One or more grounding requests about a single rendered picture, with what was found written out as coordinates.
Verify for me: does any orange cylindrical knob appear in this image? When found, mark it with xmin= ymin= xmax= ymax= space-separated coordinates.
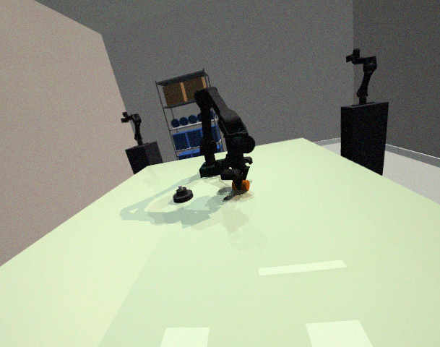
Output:
xmin=232 ymin=180 xmax=250 ymax=191

